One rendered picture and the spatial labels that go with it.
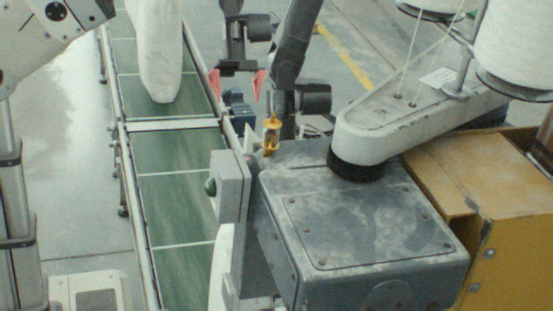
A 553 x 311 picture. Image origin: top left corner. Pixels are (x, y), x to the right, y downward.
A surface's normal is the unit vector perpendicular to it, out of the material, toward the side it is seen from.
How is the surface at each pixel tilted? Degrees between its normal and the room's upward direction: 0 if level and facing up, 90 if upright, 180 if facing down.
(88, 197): 0
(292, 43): 78
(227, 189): 90
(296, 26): 68
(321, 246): 0
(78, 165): 0
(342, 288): 90
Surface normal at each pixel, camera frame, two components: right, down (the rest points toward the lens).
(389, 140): 0.66, 0.48
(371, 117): 0.12, -0.82
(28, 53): -0.15, 0.84
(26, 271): 0.29, 0.56
